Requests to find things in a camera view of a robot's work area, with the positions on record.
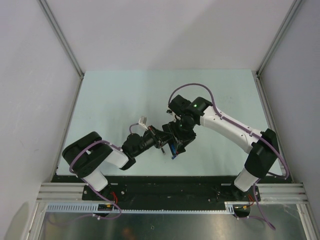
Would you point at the aluminium frame post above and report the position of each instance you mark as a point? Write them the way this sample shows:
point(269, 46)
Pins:
point(280, 34)
point(48, 13)

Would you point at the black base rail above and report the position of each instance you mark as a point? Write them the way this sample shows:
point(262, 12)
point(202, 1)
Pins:
point(163, 193)

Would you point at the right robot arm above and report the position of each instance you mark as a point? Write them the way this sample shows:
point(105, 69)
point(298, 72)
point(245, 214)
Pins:
point(261, 146)

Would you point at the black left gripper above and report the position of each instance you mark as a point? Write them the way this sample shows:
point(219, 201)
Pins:
point(157, 135)

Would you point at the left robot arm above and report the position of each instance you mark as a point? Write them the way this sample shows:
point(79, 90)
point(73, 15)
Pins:
point(87, 154)

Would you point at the left aluminium frame post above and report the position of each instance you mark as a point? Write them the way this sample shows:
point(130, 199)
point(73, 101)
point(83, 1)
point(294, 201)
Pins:
point(48, 13)

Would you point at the black remote control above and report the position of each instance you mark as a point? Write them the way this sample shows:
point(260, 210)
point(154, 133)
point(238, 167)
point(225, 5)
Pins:
point(176, 144)

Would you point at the blue battery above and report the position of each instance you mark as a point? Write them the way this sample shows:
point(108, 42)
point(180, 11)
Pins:
point(172, 149)

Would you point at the right aluminium frame post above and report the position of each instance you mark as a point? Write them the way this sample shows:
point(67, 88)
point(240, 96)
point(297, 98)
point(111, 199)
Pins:
point(280, 34)

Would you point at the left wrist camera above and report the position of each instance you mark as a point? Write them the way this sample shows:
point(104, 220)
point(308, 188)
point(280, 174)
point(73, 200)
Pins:
point(142, 122)

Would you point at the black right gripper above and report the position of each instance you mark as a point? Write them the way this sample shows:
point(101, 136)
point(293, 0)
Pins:
point(186, 138)

